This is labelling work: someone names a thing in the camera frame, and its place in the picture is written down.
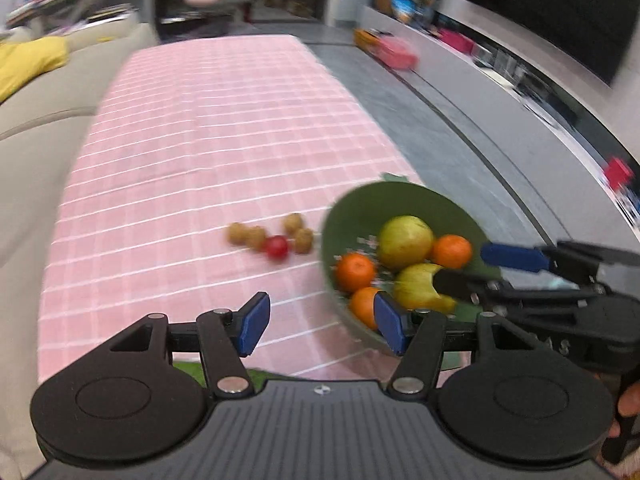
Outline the yellow pillow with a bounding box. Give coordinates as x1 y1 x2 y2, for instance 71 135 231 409
0 37 69 103

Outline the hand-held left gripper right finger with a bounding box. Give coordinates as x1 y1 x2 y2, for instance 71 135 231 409
374 292 533 396

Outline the white television cabinet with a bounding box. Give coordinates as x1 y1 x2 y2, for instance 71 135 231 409
357 0 640 241

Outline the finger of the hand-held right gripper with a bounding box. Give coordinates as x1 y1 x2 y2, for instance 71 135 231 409
481 240 640 291
432 269 608 316

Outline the pink checked tablecloth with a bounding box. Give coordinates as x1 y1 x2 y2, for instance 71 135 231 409
37 34 426 381

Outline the magenta box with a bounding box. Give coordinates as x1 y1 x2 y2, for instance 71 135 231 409
440 29 473 53

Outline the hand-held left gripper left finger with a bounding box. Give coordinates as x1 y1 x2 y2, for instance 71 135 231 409
107 291 272 399

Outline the orange tangerine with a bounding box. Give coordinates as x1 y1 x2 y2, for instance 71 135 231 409
349 286 388 330
432 234 473 270
335 253 377 293

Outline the green colander bowl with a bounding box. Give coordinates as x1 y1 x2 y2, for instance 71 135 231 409
320 172 501 372

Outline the yellow-green guava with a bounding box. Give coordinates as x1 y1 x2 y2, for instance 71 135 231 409
377 216 435 272
393 263 458 313

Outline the black television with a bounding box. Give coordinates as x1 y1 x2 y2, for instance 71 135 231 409
462 0 640 86

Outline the pink box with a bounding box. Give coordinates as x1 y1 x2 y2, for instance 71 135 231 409
375 35 420 70

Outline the person's right hand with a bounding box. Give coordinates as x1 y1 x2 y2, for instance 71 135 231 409
614 380 640 438

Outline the beige sofa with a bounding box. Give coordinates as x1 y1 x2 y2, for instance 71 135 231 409
0 20 156 271

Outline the red cherry tomato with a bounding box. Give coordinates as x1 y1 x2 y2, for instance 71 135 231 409
264 236 290 261

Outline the orange box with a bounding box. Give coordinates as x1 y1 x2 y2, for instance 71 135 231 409
354 27 383 51

